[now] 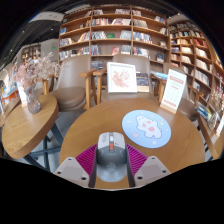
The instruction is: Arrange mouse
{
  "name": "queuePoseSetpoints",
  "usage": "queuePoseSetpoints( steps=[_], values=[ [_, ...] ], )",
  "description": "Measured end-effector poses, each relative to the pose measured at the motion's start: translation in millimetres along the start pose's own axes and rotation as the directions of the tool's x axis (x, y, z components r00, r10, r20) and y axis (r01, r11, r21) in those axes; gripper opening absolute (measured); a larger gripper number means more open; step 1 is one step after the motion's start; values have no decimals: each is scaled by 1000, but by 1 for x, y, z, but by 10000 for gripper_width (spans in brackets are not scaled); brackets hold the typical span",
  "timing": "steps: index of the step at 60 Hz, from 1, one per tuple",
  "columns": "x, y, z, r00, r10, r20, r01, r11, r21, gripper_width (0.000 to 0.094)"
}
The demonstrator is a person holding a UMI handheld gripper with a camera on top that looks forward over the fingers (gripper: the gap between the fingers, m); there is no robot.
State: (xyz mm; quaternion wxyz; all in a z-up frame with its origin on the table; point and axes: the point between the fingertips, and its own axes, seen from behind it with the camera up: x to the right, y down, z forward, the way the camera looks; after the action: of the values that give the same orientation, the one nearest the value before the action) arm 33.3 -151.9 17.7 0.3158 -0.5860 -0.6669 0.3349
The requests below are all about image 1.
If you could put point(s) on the round light blue mouse pad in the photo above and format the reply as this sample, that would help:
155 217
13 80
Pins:
146 128

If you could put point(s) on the distant wooden bookshelf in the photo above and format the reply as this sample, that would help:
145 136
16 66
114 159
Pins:
30 53

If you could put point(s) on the large wooden bookshelf with books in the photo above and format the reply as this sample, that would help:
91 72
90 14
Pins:
106 33

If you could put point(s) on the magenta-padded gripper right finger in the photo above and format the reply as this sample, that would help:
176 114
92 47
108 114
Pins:
141 160

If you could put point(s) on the white framed flower picture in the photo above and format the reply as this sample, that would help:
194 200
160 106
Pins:
121 77

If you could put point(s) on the round wooden side table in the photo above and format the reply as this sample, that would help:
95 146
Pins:
213 140
6 113
26 130

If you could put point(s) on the vase with pale dried flowers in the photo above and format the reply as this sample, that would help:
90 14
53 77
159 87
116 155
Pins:
213 121

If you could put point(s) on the stack of magazines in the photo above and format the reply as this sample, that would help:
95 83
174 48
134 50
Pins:
203 111

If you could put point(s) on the glass vase with pink flowers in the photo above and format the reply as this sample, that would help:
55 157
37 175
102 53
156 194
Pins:
32 100

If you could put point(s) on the white hanging ceiling panel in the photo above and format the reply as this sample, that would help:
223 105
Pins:
46 16

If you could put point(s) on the small white table sign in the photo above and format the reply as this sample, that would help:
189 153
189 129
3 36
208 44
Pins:
220 126
22 96

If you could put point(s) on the dark covered book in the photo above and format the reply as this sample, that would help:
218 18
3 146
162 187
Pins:
142 82

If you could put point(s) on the white red standing table sign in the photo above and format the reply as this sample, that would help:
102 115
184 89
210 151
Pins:
173 88

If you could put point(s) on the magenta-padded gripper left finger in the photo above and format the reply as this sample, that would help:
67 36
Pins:
81 160

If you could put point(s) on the grey computer mouse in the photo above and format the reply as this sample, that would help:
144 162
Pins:
111 156

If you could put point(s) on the beige wooden armchair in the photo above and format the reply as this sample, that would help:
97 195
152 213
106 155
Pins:
188 106
70 80
143 63

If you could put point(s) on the tall wooden bookshelf with books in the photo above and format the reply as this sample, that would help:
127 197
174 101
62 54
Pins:
196 53

